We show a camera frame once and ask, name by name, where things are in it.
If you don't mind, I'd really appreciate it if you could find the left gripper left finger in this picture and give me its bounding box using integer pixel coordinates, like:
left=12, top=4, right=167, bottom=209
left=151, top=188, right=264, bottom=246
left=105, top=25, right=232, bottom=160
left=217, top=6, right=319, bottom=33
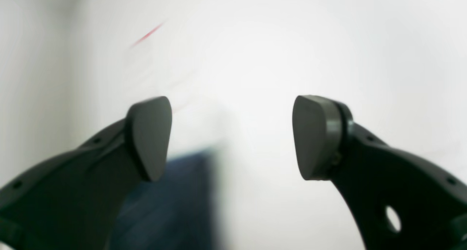
left=0, top=96, right=172, bottom=250

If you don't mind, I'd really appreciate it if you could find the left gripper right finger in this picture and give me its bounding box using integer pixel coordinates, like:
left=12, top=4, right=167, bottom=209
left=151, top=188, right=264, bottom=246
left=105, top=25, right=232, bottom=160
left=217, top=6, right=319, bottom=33
left=292, top=95, right=467, bottom=250

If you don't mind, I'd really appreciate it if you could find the dark blue T-shirt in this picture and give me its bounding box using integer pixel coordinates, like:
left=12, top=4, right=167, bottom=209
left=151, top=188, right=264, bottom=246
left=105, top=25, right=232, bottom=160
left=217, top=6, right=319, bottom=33
left=107, top=149, right=225, bottom=250

